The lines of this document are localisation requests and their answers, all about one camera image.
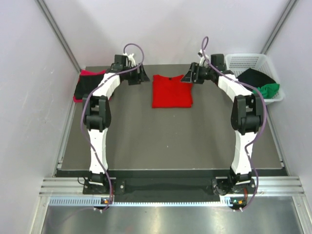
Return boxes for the white plastic basket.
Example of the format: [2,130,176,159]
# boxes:
[224,53,286,106]

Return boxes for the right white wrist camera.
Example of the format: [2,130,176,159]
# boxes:
[198,49,210,67]

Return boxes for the folded pink t shirt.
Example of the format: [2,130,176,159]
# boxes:
[73,69,114,103]

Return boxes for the aluminium corner post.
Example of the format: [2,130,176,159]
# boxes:
[35,0,81,72]
[260,0,299,54]

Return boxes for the aluminium frame rail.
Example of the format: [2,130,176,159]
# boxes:
[39,176,304,198]

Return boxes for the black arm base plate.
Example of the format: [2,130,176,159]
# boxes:
[83,178,256,197]

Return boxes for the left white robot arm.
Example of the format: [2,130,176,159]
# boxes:
[80,53,149,195]

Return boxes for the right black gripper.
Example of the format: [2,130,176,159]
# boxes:
[180,63,214,85]

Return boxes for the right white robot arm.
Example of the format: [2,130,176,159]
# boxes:
[181,51,266,195]

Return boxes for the left aluminium corner post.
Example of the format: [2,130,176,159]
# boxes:
[35,0,81,72]

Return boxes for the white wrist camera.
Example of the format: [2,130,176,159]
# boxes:
[198,49,210,67]
[123,53,137,68]

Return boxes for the red t shirt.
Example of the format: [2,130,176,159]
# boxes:
[152,75,193,108]

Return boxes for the black t shirt in basket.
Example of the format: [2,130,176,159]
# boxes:
[237,68,276,88]

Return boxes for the green t shirt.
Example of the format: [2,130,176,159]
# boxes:
[256,83,280,99]

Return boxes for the right aluminium corner post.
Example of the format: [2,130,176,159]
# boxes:
[260,0,299,54]

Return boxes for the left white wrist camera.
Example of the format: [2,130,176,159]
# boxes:
[123,53,137,68]

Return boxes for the grey slotted cable duct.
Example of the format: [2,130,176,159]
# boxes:
[49,196,247,207]

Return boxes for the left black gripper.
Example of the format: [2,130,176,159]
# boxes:
[123,63,150,86]

